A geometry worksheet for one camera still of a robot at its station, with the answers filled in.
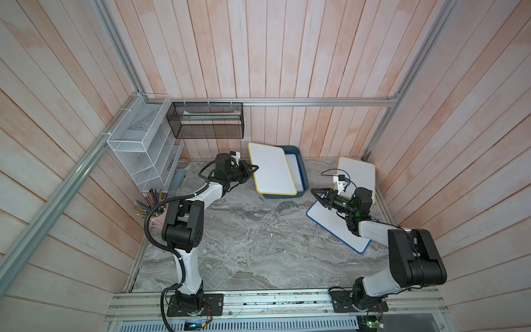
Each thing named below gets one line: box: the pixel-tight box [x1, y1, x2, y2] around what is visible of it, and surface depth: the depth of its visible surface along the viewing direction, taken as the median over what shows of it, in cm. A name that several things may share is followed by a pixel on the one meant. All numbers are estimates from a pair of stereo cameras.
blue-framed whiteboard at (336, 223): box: [305, 199, 372, 254], surface depth 90 cm
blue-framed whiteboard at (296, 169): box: [284, 153, 306, 192], surface depth 113 cm
